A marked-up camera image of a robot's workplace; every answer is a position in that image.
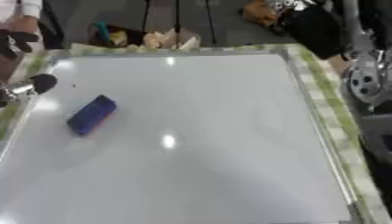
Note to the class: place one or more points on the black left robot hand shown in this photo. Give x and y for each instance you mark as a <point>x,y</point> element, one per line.
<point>43,83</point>

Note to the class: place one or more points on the black tripod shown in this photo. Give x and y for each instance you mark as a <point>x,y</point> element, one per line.
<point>177,17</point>

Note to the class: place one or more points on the open cardboard box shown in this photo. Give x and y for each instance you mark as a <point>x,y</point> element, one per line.
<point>163,39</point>

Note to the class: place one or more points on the orange soft toy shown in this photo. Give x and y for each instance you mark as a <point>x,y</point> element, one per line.
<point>259,13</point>

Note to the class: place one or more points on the large whiteboard with silver frame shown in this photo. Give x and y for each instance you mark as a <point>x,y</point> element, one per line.
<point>204,116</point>

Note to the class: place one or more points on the person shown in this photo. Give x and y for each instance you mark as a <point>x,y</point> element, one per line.
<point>20,17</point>

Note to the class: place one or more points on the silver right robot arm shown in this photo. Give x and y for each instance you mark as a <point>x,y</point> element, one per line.
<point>365,81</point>

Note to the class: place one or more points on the blue whiteboard eraser brush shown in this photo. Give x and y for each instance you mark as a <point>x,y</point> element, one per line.
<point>92,115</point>

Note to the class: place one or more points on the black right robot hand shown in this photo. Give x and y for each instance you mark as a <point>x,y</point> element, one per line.
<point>319,32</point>

